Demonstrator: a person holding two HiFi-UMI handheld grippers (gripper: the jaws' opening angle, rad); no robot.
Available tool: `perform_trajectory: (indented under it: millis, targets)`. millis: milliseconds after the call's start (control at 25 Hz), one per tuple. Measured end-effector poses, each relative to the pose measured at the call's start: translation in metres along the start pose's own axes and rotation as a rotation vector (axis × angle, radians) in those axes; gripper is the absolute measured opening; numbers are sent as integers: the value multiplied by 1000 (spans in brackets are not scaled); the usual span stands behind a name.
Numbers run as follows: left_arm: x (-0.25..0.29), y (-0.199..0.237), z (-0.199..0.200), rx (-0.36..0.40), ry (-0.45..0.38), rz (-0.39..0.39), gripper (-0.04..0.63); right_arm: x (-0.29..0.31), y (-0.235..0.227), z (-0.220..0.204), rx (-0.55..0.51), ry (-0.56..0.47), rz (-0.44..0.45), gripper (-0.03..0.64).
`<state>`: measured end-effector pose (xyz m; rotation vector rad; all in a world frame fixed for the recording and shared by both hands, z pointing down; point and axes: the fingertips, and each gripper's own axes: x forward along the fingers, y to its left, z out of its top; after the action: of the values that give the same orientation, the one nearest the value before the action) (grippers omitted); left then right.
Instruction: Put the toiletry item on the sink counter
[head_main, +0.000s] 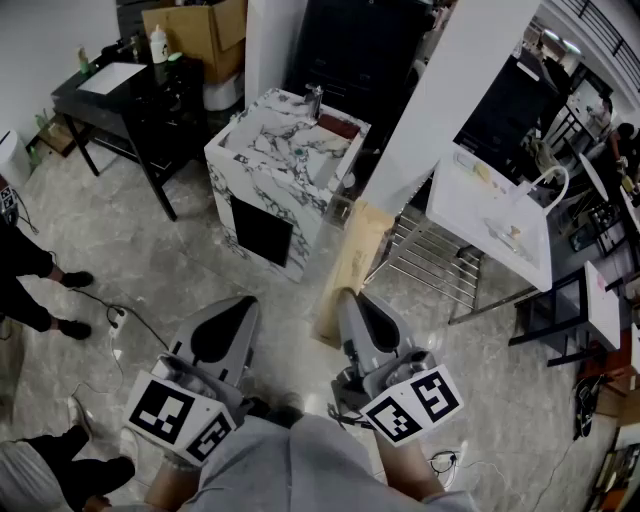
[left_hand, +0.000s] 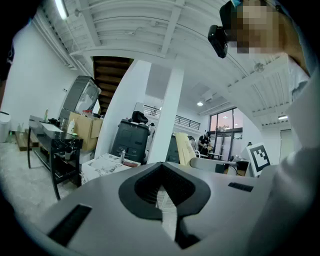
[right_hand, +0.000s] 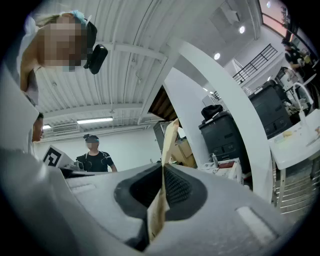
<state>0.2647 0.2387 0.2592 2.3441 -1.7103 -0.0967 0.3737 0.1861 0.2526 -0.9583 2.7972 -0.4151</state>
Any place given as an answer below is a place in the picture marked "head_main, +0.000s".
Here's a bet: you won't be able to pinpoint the person's black shoe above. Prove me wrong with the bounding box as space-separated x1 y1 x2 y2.
248 392 307 429

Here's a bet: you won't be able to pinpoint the black cabinet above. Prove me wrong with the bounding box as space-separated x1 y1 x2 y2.
283 0 444 151

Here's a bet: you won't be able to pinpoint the white sink counter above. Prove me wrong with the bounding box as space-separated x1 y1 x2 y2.
424 142 554 294

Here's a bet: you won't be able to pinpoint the marble sink counter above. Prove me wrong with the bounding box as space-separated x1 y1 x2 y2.
203 87 372 285

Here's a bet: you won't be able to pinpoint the white floor cable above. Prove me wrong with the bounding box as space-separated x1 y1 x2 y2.
428 439 504 494

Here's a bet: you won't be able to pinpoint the person's grey shorts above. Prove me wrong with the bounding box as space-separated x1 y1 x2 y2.
187 413 484 512

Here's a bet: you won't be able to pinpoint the white power strip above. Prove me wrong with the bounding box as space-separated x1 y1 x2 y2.
108 306 129 342

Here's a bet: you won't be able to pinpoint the white curved faucet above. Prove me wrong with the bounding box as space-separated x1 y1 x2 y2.
499 164 572 222

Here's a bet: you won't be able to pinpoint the black sink counter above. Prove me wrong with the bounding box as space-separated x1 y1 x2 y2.
49 52 207 222

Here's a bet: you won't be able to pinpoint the person's left forearm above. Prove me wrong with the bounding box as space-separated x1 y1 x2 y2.
143 455 214 511

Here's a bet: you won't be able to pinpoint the metal rack frame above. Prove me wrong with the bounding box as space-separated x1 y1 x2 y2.
383 169 542 327

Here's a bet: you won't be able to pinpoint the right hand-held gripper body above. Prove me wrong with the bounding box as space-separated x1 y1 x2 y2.
331 288 465 448

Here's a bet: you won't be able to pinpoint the black stool with white top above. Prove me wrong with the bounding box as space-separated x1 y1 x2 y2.
508 259 624 369

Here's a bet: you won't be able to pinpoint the dark red cloth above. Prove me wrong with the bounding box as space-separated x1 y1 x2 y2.
316 113 362 141

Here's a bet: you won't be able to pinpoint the flat wooden board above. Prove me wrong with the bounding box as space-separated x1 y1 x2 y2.
310 198 397 350

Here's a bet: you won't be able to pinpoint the white rectangular basin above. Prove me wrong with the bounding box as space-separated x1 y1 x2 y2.
76 61 148 97

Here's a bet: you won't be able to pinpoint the large cardboard box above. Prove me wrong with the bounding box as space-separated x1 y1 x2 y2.
141 0 249 84

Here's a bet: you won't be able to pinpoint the person's right forearm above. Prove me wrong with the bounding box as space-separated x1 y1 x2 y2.
372 432 447 497

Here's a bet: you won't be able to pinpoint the bronze faucet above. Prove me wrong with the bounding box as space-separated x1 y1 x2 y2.
115 34 143 64

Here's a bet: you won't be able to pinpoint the clear glass box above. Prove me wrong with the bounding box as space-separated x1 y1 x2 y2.
324 193 354 230

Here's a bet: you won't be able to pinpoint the black framed panel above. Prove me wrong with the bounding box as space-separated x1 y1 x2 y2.
451 53 562 169

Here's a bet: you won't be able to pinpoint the white trash bin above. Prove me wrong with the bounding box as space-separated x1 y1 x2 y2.
0 129 33 189

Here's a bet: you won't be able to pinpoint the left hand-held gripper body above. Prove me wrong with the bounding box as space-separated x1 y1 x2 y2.
122 294 261 467

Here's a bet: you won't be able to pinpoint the white pump bottle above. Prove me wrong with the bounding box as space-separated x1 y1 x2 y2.
149 24 170 65

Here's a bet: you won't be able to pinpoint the chrome faucet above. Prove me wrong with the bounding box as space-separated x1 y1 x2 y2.
303 83 326 127

